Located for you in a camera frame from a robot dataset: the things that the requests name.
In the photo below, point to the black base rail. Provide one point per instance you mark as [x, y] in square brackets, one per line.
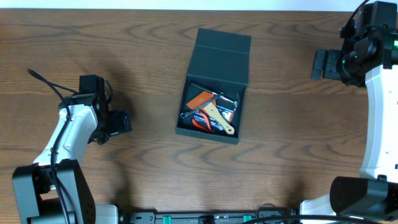
[216, 217]

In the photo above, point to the blue screwdriver bit case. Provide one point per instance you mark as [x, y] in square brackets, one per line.
[226, 114]

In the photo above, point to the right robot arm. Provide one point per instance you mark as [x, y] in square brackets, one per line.
[367, 59]

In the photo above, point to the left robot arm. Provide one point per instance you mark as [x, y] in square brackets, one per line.
[53, 188]

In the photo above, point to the small black-handled hammer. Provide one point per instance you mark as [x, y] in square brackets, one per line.
[209, 90]

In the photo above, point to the orange scraper wooden handle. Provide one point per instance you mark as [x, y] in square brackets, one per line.
[212, 111]

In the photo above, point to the silver ring wrench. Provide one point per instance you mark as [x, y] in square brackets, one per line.
[199, 102]

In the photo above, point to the red black pliers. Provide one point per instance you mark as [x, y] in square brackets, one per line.
[201, 121]

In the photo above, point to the dark green box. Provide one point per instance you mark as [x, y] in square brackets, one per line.
[220, 61]

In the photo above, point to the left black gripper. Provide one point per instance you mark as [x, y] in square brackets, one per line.
[119, 121]

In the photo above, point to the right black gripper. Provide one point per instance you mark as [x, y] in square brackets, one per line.
[334, 68]

